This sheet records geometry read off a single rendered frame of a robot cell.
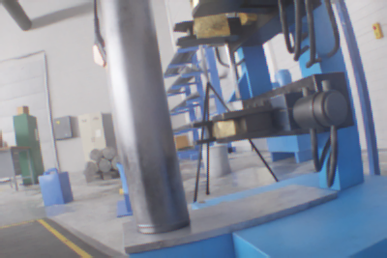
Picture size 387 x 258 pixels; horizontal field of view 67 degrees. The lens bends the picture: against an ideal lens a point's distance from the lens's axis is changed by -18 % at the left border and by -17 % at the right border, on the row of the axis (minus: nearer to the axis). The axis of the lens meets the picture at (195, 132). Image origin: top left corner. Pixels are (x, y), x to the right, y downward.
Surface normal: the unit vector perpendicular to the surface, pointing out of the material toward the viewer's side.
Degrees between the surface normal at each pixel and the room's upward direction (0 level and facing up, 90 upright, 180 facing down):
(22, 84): 90
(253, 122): 90
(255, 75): 90
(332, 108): 90
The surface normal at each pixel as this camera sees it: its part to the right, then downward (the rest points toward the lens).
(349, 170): 0.21, -0.05
